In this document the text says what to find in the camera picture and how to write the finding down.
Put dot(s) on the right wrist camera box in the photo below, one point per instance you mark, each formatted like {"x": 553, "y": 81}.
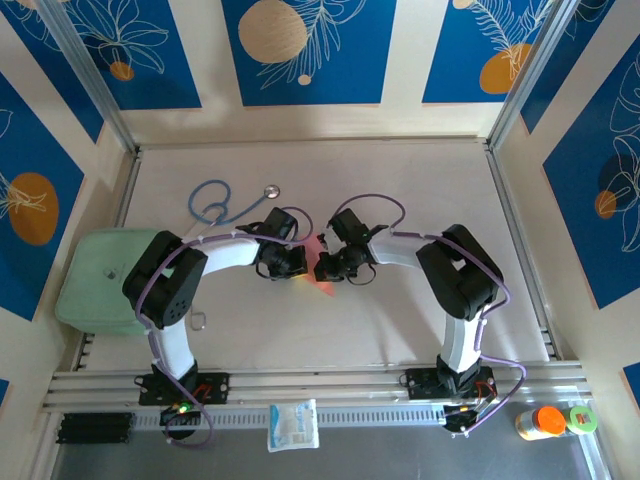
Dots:
{"x": 328, "y": 236}

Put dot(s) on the left black controller board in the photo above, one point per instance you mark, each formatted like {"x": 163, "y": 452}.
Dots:
{"x": 180, "y": 415}

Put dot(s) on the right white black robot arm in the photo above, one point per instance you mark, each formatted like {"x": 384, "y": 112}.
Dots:
{"x": 460, "y": 275}

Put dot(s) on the black ribbed box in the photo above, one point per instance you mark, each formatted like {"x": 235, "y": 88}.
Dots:
{"x": 95, "y": 429}

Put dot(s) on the mint green zip case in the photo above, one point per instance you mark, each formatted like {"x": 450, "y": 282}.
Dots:
{"x": 90, "y": 280}

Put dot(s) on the aluminium corner post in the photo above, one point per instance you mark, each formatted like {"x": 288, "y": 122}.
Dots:
{"x": 532, "y": 65}
{"x": 87, "y": 67}

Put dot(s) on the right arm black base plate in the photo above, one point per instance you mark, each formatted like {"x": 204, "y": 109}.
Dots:
{"x": 422, "y": 382}

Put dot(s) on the jar with orange lid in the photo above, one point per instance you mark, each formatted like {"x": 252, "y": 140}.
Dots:
{"x": 547, "y": 421}

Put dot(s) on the bottle with green lid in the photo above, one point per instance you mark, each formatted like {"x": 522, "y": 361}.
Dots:
{"x": 582, "y": 419}

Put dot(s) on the blue stethoscope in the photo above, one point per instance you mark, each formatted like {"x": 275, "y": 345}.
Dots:
{"x": 272, "y": 190}

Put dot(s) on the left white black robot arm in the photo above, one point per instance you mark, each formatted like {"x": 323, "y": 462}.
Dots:
{"x": 165, "y": 280}

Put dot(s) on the right black controller board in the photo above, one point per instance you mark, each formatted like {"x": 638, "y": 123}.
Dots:
{"x": 460, "y": 422}

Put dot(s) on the aluminium front rail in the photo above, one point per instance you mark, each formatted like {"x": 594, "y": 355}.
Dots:
{"x": 325, "y": 385}

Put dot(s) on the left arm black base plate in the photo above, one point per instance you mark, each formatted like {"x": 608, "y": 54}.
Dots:
{"x": 215, "y": 387}

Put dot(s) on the black controller board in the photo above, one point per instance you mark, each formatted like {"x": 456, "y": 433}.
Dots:
{"x": 180, "y": 415}
{"x": 460, "y": 422}

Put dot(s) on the aluminium side rail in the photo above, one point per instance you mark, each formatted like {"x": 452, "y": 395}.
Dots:
{"x": 502, "y": 190}
{"x": 125, "y": 200}

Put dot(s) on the white blue plastic packet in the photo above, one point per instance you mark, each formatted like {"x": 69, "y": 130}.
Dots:
{"x": 294, "y": 425}

